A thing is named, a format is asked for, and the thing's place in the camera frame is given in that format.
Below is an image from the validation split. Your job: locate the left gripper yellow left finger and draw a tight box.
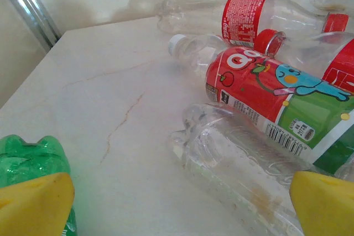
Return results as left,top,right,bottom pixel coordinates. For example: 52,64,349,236
0,171,76,236

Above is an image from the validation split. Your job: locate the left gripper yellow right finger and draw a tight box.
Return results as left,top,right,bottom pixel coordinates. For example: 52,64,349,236
289,171,354,236

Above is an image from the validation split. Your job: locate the green plastic bottle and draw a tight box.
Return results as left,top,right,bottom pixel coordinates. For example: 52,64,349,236
0,134,80,236

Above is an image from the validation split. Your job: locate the clear unlabelled plastic bottle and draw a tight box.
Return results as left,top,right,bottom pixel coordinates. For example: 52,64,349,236
167,102,335,236

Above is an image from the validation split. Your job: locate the Qoo apple juice plastic bottle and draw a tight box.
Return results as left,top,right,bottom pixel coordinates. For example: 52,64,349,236
168,34,354,176

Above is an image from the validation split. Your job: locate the aluminium frame post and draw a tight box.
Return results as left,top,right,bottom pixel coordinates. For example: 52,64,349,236
0,0,63,51

